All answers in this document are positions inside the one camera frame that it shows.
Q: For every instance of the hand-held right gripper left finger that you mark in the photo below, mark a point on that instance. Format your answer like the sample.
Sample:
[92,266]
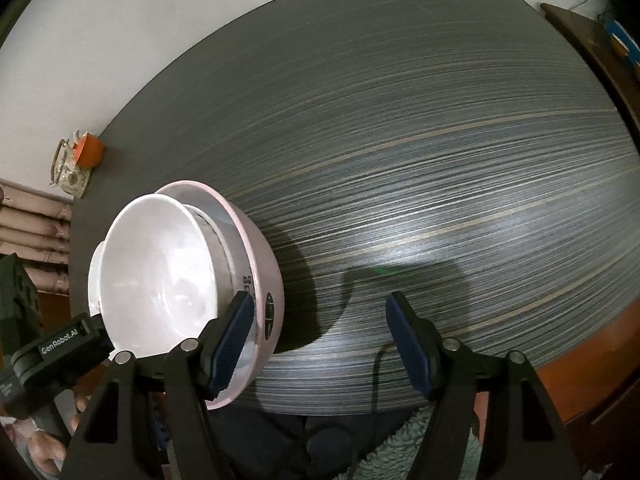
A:
[232,345]

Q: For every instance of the dark pants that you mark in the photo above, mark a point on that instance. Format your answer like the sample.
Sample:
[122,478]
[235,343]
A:
[280,440]

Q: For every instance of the person's left hand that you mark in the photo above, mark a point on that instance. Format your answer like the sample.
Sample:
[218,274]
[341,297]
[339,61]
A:
[45,452]

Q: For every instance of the orange cup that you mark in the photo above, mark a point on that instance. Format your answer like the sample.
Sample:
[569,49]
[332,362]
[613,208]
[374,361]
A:
[91,152]

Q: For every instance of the pink bowl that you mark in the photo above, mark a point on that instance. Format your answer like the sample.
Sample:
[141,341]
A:
[255,260]

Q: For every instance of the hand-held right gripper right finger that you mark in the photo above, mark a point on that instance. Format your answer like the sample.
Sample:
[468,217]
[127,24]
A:
[407,345]

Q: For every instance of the fluffy green clothing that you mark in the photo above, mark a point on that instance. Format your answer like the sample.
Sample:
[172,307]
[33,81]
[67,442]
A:
[390,460]

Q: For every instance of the patterned curtain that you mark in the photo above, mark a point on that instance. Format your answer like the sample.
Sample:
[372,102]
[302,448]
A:
[35,225]

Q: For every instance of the white bowl with blue print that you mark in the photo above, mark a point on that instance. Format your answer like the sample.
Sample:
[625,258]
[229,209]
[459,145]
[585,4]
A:
[155,270]

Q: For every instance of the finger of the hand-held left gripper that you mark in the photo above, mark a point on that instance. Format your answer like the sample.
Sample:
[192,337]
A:
[97,340]

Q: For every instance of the white bowl with lettering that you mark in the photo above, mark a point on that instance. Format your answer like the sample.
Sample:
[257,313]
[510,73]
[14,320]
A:
[237,285]

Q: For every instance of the blue box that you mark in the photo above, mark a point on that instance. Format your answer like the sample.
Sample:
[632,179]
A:
[625,40]

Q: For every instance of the floral ceramic teapot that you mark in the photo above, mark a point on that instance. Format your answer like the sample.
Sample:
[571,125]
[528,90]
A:
[70,180]

